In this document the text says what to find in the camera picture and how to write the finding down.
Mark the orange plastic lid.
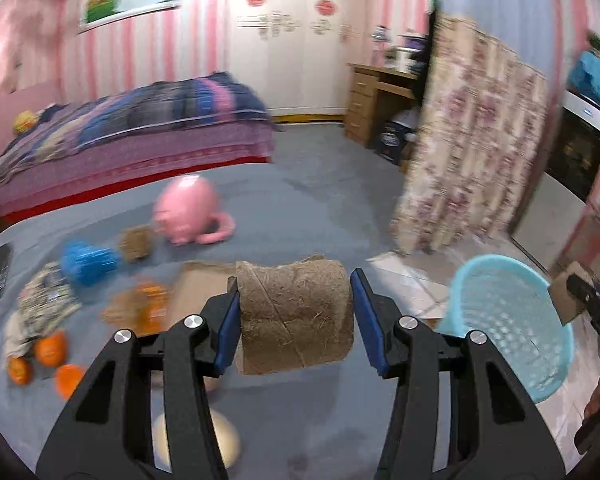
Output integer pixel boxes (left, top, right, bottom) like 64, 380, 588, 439
55, 363, 85, 401

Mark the light blue plastic basket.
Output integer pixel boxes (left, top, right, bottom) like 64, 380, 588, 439
437, 255, 574, 403

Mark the orange tangerine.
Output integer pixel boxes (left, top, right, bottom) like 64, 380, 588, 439
7, 356, 33, 386
33, 330, 68, 368

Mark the orange tangerine front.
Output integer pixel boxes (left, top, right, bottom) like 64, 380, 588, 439
7, 356, 33, 386

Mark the orange snack wrapper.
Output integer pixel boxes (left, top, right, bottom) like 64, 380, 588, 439
102, 282, 170, 337

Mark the blue plastic bag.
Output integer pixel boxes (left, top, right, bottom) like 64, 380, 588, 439
60, 242, 120, 287

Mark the small brown paper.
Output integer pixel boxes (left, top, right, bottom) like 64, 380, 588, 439
118, 224, 154, 263

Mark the cardboard tube front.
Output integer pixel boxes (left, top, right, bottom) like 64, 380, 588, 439
236, 256, 354, 376

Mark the patterned fabric pouch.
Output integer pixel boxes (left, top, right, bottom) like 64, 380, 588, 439
18, 261, 82, 339

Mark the brown phone case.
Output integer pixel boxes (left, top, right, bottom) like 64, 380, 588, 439
164, 260, 236, 330

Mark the blue-grey table cloth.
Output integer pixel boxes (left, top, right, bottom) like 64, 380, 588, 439
0, 161, 462, 480

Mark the floral curtain right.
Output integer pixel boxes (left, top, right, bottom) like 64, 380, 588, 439
390, 0, 554, 255

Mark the blue cloth on refrigerator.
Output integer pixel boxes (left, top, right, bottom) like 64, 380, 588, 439
567, 51, 600, 106

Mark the potted plant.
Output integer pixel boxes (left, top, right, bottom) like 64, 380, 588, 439
586, 29, 600, 58

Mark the black box under desk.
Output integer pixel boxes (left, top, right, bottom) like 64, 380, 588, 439
375, 120, 415, 165

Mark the bed with plaid quilt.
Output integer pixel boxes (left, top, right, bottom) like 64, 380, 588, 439
0, 72, 276, 228

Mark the wooden desk with drawers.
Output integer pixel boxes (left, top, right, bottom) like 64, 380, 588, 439
343, 63, 418, 148

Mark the yellow duck plush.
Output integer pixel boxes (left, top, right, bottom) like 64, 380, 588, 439
14, 110, 40, 136

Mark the pink window curtain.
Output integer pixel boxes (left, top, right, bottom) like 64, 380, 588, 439
0, 0, 59, 99

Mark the white wardrobe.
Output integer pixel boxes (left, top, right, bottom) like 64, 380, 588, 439
227, 0, 365, 116

